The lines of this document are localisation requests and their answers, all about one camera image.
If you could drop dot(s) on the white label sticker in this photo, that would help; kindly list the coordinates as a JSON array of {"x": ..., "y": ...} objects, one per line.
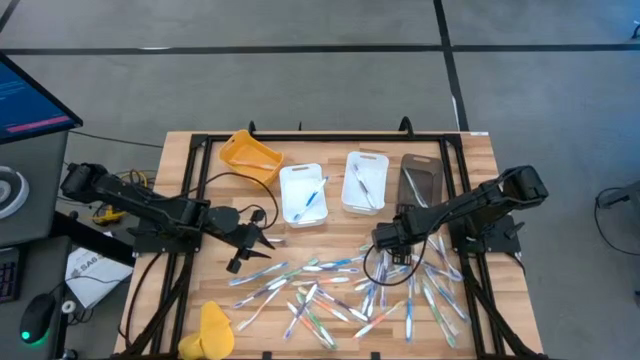
[{"x": 479, "y": 133}]

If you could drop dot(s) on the black desk leg bar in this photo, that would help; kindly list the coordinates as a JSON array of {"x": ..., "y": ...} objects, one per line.
[{"x": 85, "y": 235}]

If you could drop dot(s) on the white round device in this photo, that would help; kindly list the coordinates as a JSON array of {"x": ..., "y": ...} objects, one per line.
[{"x": 17, "y": 192}]

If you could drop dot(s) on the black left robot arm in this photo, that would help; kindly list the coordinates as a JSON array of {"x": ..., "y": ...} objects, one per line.
[{"x": 140, "y": 200}]

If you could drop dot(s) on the white printed paper sheet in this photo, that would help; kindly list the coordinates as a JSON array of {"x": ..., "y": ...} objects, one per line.
[{"x": 95, "y": 280}]

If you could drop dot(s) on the black clamp foot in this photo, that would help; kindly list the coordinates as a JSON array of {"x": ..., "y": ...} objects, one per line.
[
  {"x": 375, "y": 356},
  {"x": 267, "y": 356}
]

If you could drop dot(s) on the computer monitor blue screen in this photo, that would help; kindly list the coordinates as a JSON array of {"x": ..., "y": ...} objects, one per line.
[{"x": 25, "y": 105}]

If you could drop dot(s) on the yellow plastic bin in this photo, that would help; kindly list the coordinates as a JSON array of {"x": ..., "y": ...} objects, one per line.
[{"x": 245, "y": 147}]

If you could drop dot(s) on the purple toothbrush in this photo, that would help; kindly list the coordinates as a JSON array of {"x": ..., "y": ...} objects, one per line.
[
  {"x": 383, "y": 290},
  {"x": 342, "y": 304},
  {"x": 330, "y": 270},
  {"x": 445, "y": 260},
  {"x": 300, "y": 312},
  {"x": 260, "y": 293},
  {"x": 363, "y": 186}
]

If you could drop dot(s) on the yellow tool on floor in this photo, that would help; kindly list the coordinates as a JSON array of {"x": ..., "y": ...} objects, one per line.
[{"x": 107, "y": 216}]

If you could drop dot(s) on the yellow cloth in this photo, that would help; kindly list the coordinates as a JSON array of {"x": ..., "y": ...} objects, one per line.
[{"x": 212, "y": 330}]

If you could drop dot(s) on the white plastic bin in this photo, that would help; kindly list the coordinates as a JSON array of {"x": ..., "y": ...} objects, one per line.
[
  {"x": 377, "y": 172},
  {"x": 300, "y": 192}
]

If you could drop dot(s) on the grey translucent plastic bin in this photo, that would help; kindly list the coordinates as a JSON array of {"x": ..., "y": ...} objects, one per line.
[{"x": 430, "y": 185}]

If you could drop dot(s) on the black keyboard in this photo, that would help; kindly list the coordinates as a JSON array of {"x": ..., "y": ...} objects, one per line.
[{"x": 9, "y": 275}]

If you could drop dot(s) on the white tape roll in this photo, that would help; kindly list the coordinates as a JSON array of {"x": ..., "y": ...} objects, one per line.
[{"x": 69, "y": 301}]

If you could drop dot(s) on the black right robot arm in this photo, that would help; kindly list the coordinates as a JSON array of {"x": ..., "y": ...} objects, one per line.
[{"x": 475, "y": 205}]

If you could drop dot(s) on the black computer mouse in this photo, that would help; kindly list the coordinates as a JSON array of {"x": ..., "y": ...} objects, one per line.
[{"x": 37, "y": 315}]

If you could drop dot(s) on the grey side desk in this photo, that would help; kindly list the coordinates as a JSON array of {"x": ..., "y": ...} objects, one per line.
[{"x": 42, "y": 175}]

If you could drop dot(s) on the black arched clamp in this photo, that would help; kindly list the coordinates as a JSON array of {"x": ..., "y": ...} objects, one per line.
[
  {"x": 406, "y": 118},
  {"x": 251, "y": 125}
]

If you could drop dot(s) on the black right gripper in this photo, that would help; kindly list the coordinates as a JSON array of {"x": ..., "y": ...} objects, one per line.
[{"x": 392, "y": 235}]

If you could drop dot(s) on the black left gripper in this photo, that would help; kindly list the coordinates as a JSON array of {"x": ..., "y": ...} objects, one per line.
[{"x": 245, "y": 237}]

